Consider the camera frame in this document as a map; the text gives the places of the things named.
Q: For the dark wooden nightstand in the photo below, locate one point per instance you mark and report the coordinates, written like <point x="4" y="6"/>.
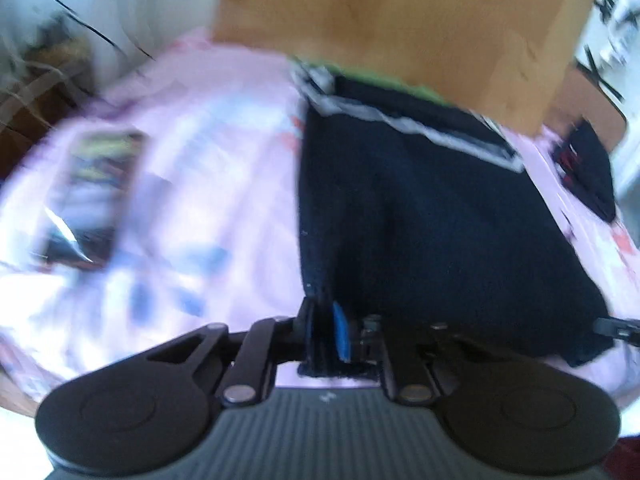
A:
<point x="35" y="110"/>

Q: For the smartphone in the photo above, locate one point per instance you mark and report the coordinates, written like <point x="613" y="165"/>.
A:
<point x="87" y="195"/>

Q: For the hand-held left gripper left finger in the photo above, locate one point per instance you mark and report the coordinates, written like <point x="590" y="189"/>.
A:
<point x="306" y="332"/>

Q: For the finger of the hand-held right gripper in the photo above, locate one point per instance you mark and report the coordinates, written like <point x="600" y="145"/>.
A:
<point x="617" y="329"/>

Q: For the dark cloth with red print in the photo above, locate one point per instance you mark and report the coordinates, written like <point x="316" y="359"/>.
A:
<point x="587" y="175"/>

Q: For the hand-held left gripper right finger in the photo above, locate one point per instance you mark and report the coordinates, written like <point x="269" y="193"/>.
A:
<point x="341" y="336"/>

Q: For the pink deer-print bedsheet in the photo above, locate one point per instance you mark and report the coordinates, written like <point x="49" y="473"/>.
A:
<point x="210" y="160"/>

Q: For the wooden headboard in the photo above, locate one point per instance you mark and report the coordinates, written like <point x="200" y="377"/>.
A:
<point x="400" y="15"/>

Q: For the green knit garment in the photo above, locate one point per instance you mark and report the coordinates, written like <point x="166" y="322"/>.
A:
<point x="425" y="92"/>

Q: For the dark navy green-trimmed garment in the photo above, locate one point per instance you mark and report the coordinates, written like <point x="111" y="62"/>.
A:
<point x="425" y="210"/>

